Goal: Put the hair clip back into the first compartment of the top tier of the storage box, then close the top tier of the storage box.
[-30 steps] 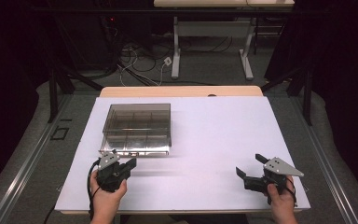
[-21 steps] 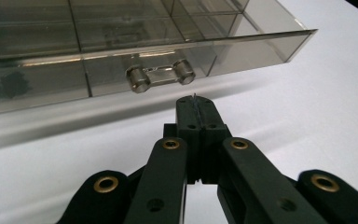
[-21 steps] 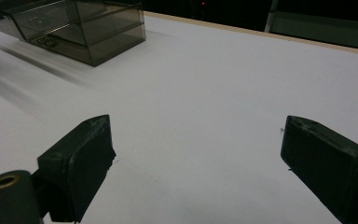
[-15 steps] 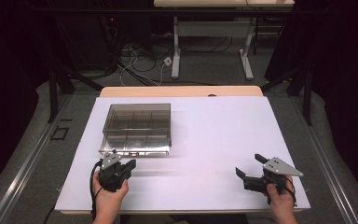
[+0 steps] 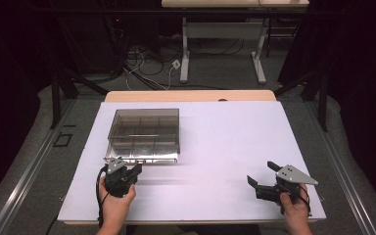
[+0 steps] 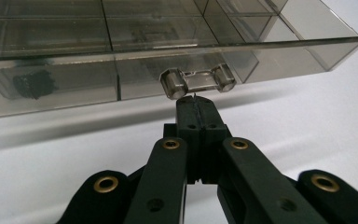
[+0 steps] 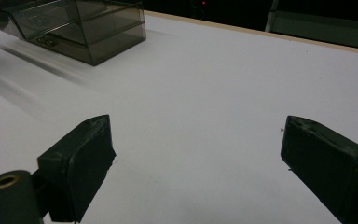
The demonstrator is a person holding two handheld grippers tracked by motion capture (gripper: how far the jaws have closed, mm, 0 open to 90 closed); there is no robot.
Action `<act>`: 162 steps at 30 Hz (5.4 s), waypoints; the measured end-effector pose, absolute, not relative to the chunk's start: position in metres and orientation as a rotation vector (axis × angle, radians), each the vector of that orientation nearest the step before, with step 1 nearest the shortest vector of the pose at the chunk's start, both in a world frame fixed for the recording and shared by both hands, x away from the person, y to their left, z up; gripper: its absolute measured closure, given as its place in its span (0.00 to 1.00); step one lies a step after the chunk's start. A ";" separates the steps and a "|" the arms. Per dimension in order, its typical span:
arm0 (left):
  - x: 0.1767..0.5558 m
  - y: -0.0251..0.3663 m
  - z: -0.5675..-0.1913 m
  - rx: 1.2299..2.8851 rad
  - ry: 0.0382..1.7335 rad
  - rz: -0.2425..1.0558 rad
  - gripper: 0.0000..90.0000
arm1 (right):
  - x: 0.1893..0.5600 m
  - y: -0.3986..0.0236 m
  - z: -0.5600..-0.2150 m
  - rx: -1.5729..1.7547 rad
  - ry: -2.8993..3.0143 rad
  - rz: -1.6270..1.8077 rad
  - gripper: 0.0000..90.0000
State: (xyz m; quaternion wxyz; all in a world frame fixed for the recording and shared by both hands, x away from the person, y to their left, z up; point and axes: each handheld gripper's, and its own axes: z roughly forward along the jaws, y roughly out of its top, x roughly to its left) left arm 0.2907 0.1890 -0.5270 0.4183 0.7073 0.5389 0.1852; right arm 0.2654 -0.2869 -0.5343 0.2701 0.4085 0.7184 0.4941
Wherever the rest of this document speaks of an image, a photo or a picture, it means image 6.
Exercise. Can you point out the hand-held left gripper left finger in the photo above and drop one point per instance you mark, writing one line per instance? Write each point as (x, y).
(186, 124)

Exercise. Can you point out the smoked transparent drawer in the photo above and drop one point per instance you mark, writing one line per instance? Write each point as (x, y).
(105, 71)

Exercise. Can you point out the small black screw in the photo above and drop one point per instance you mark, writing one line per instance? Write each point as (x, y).
(34, 84)

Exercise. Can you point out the white table board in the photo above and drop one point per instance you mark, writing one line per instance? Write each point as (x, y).
(43, 171)

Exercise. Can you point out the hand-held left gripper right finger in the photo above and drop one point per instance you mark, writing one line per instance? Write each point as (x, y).
(213, 127)

